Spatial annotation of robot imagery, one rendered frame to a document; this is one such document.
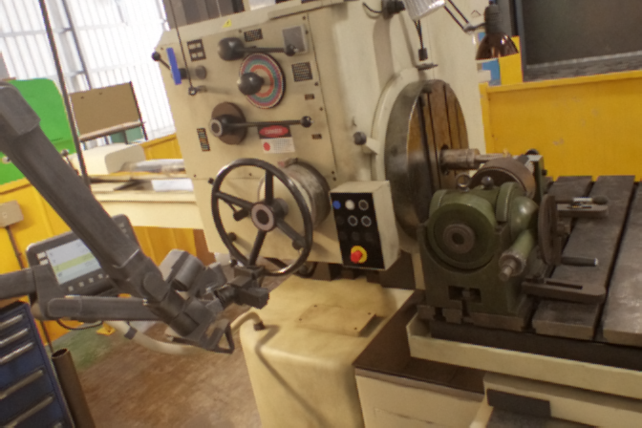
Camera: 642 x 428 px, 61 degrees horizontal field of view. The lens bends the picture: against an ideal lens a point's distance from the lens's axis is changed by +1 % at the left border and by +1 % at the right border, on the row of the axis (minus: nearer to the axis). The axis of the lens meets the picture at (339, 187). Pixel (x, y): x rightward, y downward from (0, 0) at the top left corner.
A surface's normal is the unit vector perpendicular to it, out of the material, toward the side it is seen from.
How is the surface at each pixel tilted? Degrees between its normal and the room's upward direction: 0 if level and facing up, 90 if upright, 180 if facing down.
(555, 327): 90
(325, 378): 90
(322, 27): 90
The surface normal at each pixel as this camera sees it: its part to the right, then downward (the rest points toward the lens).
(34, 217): 0.84, 0.00
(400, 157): -0.55, 0.03
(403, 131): -0.52, -0.29
